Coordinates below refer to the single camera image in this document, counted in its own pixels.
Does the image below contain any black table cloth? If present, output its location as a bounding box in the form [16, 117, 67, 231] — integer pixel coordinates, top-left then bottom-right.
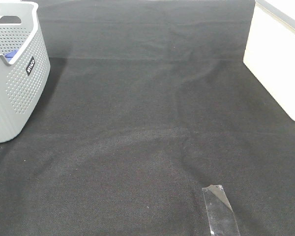
[0, 0, 295, 236]

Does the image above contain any clear tape strip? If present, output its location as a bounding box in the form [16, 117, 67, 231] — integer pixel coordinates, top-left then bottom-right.
[202, 185, 240, 236]

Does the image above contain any grey perforated laundry basket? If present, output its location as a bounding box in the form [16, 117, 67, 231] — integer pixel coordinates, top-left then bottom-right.
[0, 0, 50, 143]

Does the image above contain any white plastic storage box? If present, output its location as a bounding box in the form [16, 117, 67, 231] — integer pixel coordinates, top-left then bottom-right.
[243, 0, 295, 121]

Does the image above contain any blue item in basket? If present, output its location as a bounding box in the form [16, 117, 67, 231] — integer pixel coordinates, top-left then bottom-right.
[4, 50, 18, 59]

